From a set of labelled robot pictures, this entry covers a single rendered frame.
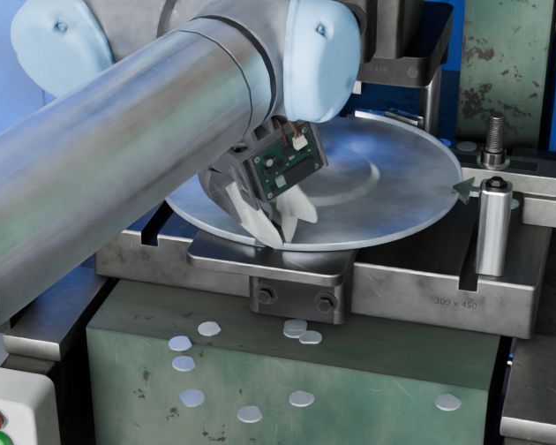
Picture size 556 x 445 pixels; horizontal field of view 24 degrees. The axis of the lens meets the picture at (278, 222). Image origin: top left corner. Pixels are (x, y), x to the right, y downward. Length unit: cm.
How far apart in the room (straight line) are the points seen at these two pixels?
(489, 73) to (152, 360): 51
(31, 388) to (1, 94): 169
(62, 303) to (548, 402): 49
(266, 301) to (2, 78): 167
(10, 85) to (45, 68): 199
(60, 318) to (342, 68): 58
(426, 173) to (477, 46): 27
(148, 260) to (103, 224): 68
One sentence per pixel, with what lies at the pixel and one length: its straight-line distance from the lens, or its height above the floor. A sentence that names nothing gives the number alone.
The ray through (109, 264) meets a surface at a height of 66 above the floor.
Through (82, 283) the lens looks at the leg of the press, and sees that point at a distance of 134.
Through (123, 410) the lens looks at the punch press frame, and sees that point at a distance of 131.
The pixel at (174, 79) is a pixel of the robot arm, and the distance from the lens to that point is 69.
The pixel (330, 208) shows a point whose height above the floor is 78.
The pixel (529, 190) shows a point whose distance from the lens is 132.
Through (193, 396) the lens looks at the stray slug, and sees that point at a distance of 116.
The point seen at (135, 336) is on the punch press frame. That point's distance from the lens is 125.
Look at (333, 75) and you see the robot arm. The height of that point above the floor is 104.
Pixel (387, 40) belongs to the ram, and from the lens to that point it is 121.
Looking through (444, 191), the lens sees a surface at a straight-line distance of 121.
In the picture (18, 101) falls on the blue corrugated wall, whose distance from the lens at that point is 284.
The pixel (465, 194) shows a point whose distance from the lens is 119.
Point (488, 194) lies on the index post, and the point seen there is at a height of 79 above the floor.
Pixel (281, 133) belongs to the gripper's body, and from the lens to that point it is 97.
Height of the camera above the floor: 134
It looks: 29 degrees down
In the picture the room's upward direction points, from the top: straight up
